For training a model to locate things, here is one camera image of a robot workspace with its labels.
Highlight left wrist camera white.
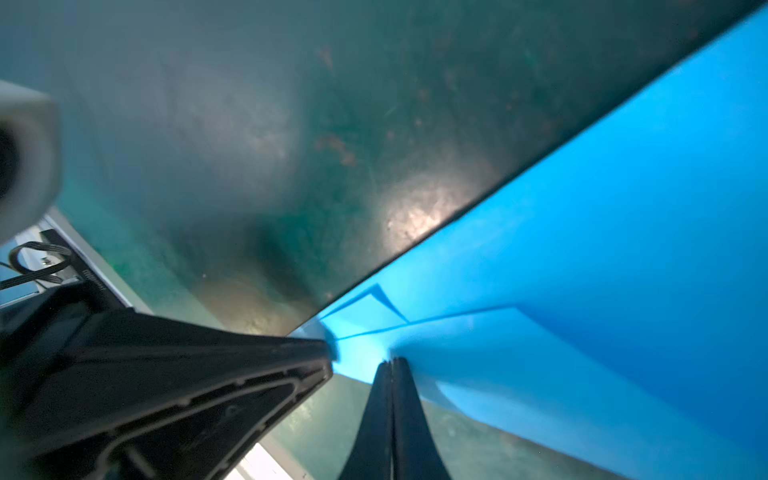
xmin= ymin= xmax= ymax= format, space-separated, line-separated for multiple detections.
xmin=1 ymin=81 xmax=62 ymax=243

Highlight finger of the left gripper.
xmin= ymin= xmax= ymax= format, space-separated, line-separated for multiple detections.
xmin=1 ymin=283 xmax=332 ymax=479

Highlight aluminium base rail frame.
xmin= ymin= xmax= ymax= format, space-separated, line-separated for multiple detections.
xmin=4 ymin=207 xmax=153 ymax=314

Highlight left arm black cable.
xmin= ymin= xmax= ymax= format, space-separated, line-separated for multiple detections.
xmin=0 ymin=241 xmax=74 ymax=292

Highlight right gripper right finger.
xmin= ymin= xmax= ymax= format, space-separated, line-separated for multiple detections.
xmin=392 ymin=357 xmax=450 ymax=480

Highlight blue square paper sheet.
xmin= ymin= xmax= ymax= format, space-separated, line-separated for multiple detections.
xmin=300 ymin=8 xmax=767 ymax=479

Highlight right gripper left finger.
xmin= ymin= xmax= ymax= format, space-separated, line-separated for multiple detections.
xmin=339 ymin=361 xmax=393 ymax=480

